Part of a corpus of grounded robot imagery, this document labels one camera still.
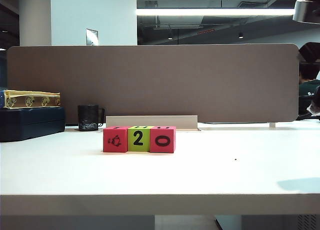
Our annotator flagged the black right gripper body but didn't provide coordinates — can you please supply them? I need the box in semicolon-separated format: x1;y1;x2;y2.
292;0;320;25

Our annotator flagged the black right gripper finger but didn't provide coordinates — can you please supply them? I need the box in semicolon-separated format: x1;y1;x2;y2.
296;41;320;64

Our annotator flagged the red foam block O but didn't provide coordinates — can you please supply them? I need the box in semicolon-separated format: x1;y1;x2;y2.
149;126;177;154

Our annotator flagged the green foam block 2 H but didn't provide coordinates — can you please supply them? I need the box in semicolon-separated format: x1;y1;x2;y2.
127;125;152;153

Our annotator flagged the red foam block T Y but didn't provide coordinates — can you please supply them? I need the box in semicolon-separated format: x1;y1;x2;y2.
102;126;129;153

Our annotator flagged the seated person dark shirt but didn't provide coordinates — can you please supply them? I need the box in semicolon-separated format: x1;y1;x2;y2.
298;62;320;116

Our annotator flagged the black office chair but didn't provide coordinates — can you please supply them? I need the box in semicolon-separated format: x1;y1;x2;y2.
298;84;320;121

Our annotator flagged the brown desk divider panel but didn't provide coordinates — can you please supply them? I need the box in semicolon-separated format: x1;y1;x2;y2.
6;43;300;123

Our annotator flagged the dark perforated under-desk panel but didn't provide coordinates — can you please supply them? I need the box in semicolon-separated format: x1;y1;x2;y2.
241;214;320;230

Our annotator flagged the grey table leg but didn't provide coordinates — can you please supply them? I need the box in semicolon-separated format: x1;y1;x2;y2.
215;214;242;230

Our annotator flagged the black mug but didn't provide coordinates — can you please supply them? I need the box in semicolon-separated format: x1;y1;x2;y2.
77;104;106;132

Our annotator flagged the yellow brown printed cardboard box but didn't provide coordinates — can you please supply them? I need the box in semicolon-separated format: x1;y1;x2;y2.
0;89;62;109

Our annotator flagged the dark blue plastic case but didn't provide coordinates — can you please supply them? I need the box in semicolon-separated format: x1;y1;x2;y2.
0;106;67;143

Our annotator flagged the dark plain under-desk panel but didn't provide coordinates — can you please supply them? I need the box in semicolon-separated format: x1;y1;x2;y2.
0;214;155;230

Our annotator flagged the silver wall switch plate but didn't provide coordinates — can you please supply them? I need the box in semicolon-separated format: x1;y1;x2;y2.
85;27;99;47

